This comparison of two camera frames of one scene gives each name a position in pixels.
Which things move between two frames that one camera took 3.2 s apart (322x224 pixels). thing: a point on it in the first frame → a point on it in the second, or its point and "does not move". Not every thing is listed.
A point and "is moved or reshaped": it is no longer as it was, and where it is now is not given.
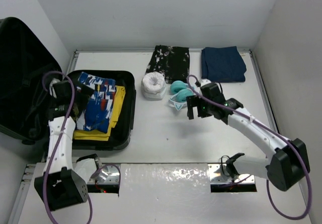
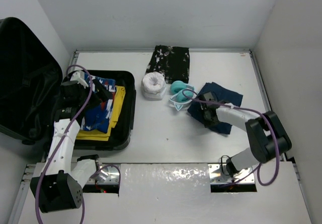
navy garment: (223, 64) is moved or reshaped
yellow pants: (99, 136) does not move
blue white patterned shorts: (95, 114) does not move
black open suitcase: (28, 65) does not move
